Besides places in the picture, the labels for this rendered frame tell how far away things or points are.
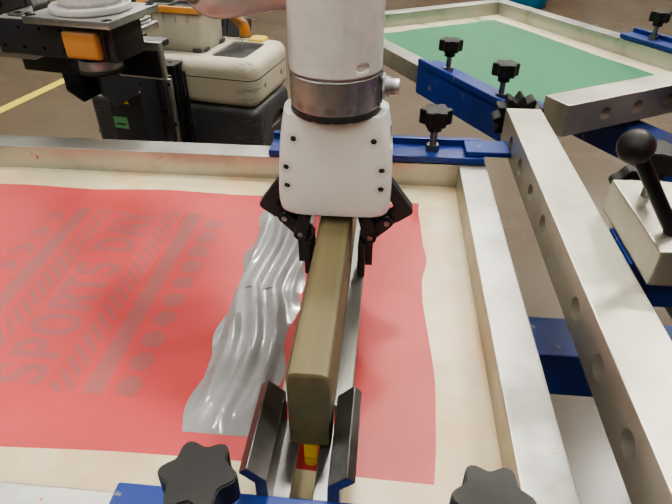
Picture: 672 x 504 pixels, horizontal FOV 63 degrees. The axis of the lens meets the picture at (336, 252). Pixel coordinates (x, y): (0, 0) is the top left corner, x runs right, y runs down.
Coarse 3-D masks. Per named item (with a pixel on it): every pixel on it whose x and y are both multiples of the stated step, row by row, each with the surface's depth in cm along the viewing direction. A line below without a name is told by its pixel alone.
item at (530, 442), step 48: (0, 144) 81; (48, 144) 81; (96, 144) 81; (144, 144) 81; (192, 144) 81; (480, 192) 69; (480, 240) 60; (480, 288) 55; (528, 336) 48; (528, 384) 44; (528, 432) 40; (528, 480) 37
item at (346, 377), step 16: (352, 272) 55; (304, 288) 53; (352, 288) 53; (352, 304) 51; (352, 320) 49; (352, 336) 48; (352, 352) 46; (352, 368) 45; (352, 384) 43; (336, 400) 42
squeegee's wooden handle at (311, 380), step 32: (320, 224) 51; (352, 224) 53; (320, 256) 46; (352, 256) 57; (320, 288) 43; (320, 320) 40; (320, 352) 37; (288, 384) 36; (320, 384) 36; (288, 416) 38; (320, 416) 38
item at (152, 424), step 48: (192, 336) 53; (288, 336) 53; (384, 336) 53; (192, 384) 48; (384, 384) 48; (432, 384) 48; (0, 432) 44; (48, 432) 44; (96, 432) 44; (144, 432) 44; (192, 432) 44; (384, 432) 44; (432, 432) 44; (432, 480) 41
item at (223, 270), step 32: (0, 192) 76; (32, 192) 76; (64, 192) 76; (96, 192) 76; (128, 192) 76; (160, 192) 76; (192, 192) 76; (0, 224) 70; (32, 224) 70; (256, 224) 70; (416, 224) 70; (0, 256) 64; (224, 256) 64; (384, 256) 64; (416, 256) 64; (224, 288) 59; (384, 288) 59; (416, 288) 59
